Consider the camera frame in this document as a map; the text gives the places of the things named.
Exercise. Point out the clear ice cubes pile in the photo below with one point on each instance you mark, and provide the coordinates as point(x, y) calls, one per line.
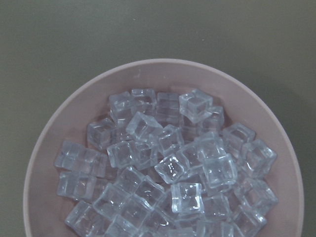
point(166, 165)

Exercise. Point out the pink bowl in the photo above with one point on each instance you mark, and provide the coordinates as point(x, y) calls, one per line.
point(44, 211)

